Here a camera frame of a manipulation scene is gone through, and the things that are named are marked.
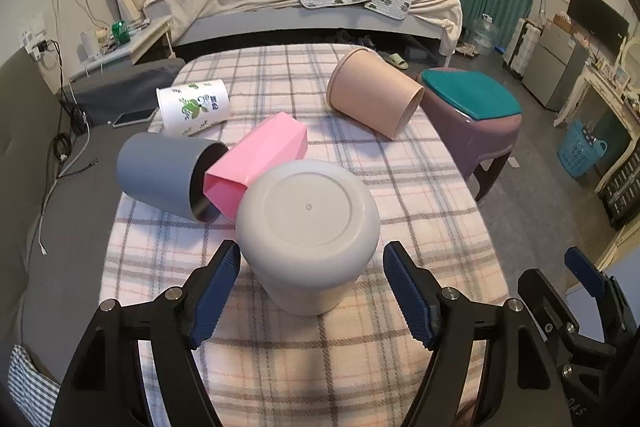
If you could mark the smartphone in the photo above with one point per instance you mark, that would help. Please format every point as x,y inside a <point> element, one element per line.
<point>132,117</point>

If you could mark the blue laundry basket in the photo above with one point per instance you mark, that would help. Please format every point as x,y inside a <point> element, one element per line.
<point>580,152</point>

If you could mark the silver fridge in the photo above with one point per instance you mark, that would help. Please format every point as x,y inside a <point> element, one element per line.
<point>555,69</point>

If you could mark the white cup with green print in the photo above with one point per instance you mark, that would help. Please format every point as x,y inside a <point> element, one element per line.
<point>190,107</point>

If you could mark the black television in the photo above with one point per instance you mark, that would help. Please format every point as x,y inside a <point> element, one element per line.
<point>597,19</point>

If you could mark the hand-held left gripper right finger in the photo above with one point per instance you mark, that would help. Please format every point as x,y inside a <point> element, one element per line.
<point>407,297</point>

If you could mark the beige cup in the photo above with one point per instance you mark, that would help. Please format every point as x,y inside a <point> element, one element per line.
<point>370,92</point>

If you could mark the green bottle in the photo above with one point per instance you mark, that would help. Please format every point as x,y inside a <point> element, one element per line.
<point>120,33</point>

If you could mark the plaid tablecloth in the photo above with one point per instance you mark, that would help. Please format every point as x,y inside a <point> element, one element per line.
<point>400,187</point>

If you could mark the white nightstand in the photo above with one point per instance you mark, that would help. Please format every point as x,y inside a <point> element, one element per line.
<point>145,38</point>

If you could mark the white suitcase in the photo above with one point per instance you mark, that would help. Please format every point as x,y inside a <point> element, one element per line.
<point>522,49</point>

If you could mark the pink square cup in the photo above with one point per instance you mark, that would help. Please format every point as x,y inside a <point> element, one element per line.
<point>270,142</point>

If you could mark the white dresser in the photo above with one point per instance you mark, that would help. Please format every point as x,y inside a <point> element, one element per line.
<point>600,92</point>

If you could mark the wall power socket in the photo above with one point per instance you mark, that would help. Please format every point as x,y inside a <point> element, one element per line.
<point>36,43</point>

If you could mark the black storage crate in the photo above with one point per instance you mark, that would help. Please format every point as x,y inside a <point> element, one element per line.
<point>620,192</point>

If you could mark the green slipper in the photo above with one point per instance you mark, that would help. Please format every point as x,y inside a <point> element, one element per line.
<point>395,60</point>

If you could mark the striped cloth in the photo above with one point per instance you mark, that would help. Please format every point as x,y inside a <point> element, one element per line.
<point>30,382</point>

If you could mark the dark grey cup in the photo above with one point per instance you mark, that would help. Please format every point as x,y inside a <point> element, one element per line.
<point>155,167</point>

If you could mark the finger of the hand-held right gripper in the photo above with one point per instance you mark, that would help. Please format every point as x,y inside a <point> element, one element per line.
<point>542,292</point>
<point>582,267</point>

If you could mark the light grey cup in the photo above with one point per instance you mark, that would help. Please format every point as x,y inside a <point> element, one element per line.
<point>305,207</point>

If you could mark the teal seat cushion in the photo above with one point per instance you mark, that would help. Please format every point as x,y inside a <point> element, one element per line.
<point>470,94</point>

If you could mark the clear water jug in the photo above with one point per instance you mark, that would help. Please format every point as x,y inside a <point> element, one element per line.
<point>484,36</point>

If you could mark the purple plastic stool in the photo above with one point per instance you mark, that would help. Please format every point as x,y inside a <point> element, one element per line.
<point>465,142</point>

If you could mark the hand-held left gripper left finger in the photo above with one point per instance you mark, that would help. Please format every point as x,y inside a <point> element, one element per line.
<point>215,297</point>

